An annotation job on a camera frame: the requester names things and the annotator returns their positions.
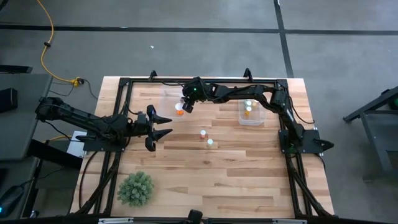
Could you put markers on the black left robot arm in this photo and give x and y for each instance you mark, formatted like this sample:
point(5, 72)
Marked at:
point(77, 118)

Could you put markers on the clear plastic bin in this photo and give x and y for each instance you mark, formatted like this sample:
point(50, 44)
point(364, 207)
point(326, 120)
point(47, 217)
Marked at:
point(259, 119)
point(168, 105)

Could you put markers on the black device with light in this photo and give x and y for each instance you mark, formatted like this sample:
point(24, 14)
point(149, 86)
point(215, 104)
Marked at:
point(11, 199)

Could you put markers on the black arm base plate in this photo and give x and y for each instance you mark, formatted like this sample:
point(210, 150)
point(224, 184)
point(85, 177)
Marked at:
point(102, 147)
point(314, 137)

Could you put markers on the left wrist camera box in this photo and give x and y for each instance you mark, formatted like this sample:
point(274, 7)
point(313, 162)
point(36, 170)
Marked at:
point(142, 117)

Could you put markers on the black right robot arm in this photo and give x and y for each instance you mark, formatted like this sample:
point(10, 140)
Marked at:
point(248, 91)

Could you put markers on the black pouch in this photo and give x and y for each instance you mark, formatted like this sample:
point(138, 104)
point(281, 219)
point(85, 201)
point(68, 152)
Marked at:
point(7, 99)

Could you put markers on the black arched frame hook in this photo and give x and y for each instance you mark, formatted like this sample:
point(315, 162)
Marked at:
point(152, 75)
point(247, 74)

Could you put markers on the green artificial plant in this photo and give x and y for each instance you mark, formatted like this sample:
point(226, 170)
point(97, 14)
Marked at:
point(136, 188)

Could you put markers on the white paper sheet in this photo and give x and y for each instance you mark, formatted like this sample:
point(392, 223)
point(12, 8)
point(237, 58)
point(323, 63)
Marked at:
point(76, 149)

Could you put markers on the silver metal bracket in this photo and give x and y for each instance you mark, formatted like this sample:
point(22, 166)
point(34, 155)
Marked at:
point(289, 221)
point(115, 221)

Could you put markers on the large orange pill bottle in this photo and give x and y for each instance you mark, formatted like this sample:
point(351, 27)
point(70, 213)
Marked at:
point(179, 108)

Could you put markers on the pink pill bottle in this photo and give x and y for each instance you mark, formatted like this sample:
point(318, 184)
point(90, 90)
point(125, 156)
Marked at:
point(202, 133)

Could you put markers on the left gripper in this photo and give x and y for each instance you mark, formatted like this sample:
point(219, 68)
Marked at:
point(150, 130)

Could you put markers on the small white bottle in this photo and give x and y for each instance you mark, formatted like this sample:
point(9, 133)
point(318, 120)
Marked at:
point(210, 142)

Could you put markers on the black flat bar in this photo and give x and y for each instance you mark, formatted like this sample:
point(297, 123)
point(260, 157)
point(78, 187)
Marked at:
point(15, 69)

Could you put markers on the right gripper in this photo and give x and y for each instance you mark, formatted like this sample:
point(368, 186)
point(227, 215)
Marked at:
point(196, 90)

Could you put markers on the grey side table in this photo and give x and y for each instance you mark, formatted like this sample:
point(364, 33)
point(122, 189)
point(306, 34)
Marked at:
point(21, 140)

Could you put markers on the grey metal stand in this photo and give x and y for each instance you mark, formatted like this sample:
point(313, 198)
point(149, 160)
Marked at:
point(373, 140)

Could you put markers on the black aluminium table frame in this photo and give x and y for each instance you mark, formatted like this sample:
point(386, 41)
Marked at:
point(155, 80)

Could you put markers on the black rounded object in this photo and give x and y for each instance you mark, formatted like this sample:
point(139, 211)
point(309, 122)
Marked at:
point(195, 216)

